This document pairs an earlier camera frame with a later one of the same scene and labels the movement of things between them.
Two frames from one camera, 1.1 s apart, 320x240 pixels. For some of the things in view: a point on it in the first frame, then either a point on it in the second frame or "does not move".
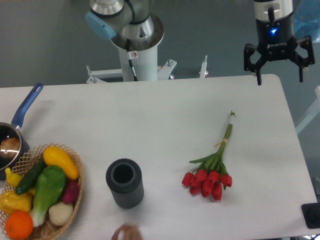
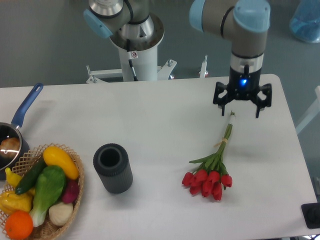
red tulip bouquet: x=210 y=176 does not move
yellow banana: x=13 y=178 does not move
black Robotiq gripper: x=275 y=40 → x=244 y=85
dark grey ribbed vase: x=124 y=177 → x=112 y=163
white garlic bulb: x=60 y=213 does not move
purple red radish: x=71 y=191 does not move
